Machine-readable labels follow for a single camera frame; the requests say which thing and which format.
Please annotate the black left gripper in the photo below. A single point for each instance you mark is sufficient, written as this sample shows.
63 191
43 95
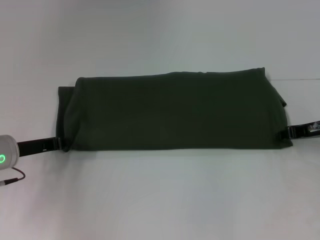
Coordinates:
35 147

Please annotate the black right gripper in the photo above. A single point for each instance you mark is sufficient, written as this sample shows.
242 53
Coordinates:
307 130

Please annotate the dark green shirt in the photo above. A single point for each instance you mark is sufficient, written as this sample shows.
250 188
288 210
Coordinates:
175 112

